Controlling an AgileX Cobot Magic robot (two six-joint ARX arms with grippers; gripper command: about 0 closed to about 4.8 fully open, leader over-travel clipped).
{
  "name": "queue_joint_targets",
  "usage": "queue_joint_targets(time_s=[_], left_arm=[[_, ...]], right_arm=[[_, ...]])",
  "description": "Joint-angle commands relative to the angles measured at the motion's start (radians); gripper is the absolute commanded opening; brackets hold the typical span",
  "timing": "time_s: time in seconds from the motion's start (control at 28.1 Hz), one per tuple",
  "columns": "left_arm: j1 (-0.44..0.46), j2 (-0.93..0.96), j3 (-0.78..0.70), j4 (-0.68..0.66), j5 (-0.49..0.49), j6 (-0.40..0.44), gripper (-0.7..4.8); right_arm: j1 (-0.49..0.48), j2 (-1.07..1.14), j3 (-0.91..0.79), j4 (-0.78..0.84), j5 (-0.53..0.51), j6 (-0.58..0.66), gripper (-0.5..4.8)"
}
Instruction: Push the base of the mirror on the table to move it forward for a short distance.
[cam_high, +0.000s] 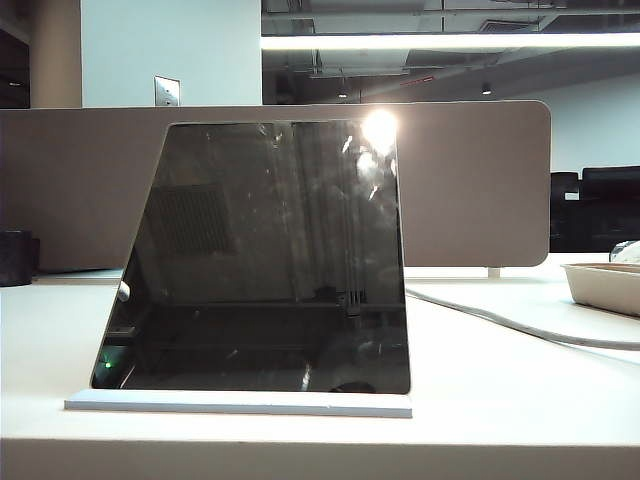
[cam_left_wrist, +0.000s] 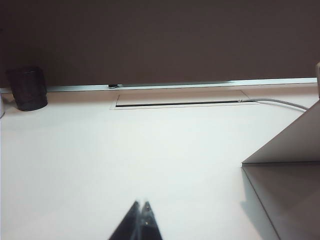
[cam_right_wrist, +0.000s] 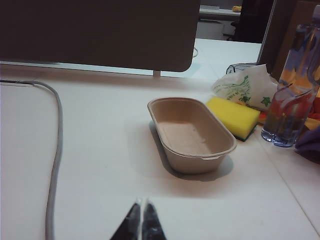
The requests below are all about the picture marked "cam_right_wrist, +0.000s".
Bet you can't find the black wire basket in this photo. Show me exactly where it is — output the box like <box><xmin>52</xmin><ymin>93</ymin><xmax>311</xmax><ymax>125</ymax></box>
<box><xmin>226</xmin><ymin>63</ymin><xmax>261</xmax><ymax>76</ymax></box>

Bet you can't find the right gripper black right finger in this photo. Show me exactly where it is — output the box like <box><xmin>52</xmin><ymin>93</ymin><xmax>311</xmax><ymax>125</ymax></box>
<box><xmin>141</xmin><ymin>198</ymin><xmax>169</xmax><ymax>240</ymax></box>

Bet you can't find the brown wooden side panel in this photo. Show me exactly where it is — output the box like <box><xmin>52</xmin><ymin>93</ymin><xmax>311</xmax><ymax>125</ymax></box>
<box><xmin>259</xmin><ymin>0</ymin><xmax>320</xmax><ymax>81</ymax></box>

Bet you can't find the grey cable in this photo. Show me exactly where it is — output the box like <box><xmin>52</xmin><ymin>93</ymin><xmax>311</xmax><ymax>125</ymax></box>
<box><xmin>0</xmin><ymin>79</ymin><xmax>64</xmax><ymax>240</ymax></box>

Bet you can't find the yellow sponge with green pad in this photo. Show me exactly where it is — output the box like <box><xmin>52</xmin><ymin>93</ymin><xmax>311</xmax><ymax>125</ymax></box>
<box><xmin>205</xmin><ymin>96</ymin><xmax>261</xmax><ymax>143</ymax></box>

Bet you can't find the brown desk divider panel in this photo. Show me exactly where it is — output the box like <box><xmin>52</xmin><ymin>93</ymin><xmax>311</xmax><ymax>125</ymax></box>
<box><xmin>0</xmin><ymin>0</ymin><xmax>202</xmax><ymax>73</ymax></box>

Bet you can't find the clear glass bottle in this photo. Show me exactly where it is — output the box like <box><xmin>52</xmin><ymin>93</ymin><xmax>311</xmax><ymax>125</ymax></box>
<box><xmin>261</xmin><ymin>19</ymin><xmax>320</xmax><ymax>149</ymax></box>

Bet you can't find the tissue pack with green print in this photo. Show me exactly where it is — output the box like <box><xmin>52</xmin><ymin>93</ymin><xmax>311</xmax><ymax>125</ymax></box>
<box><xmin>212</xmin><ymin>63</ymin><xmax>279</xmax><ymax>113</ymax></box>

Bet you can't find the white tray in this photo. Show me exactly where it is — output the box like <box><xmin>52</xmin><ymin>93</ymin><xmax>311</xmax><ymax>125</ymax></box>
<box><xmin>146</xmin><ymin>97</ymin><xmax>238</xmax><ymax>175</ymax></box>

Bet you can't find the purple cloth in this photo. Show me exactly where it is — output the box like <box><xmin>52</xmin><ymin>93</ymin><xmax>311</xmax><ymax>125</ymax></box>
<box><xmin>294</xmin><ymin>127</ymin><xmax>320</xmax><ymax>166</ymax></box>

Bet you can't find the orange red snack packaging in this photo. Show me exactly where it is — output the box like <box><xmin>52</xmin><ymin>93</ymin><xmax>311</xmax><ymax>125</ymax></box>
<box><xmin>257</xmin><ymin>87</ymin><xmax>320</xmax><ymax>132</ymax></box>

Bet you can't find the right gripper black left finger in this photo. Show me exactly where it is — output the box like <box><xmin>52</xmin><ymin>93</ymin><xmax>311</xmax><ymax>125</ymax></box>
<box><xmin>109</xmin><ymin>197</ymin><xmax>142</xmax><ymax>240</ymax></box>

